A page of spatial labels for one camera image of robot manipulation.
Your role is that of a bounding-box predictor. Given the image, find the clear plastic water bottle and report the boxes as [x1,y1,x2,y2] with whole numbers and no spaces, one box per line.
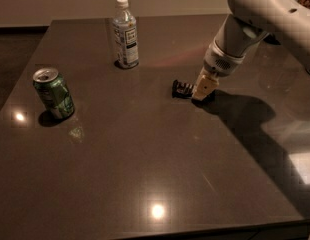
[112,0,139,69]

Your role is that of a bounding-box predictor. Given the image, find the green soda can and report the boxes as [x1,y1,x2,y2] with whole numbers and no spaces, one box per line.
[33,67,75,120]

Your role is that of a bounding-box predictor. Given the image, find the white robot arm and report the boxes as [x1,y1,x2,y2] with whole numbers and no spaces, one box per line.
[192,0,310,101]

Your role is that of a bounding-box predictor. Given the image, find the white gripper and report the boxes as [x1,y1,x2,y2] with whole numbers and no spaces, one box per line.
[192,41,244,101]

